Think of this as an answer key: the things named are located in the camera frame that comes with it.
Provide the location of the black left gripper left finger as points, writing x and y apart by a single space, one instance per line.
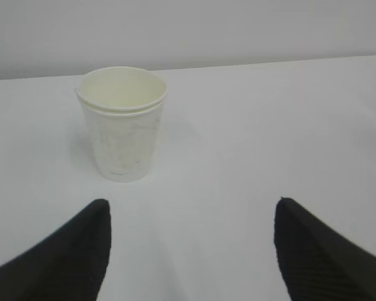
69 264

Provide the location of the white paper cup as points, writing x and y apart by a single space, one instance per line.
123 107

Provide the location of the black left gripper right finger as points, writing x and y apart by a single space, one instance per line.
316 262

